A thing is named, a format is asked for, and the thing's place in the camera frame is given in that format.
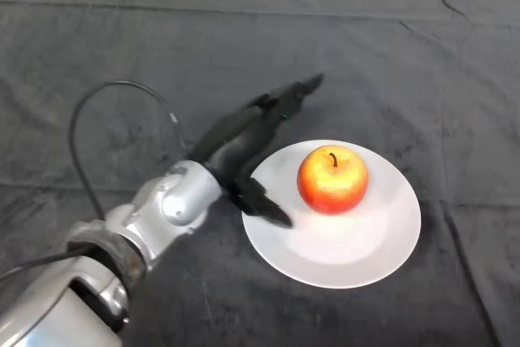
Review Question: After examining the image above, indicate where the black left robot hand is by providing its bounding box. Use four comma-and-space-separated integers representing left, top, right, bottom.
188, 73, 326, 229

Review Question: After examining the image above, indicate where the white round plate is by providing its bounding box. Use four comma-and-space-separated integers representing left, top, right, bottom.
240, 139, 423, 290

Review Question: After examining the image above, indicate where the red yellow apple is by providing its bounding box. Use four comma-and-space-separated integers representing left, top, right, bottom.
296, 145, 370, 215

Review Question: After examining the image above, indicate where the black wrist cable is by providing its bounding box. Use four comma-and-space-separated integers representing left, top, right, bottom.
0, 80, 194, 283

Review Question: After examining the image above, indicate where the black cloth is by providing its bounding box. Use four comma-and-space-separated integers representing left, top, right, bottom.
0, 0, 520, 347

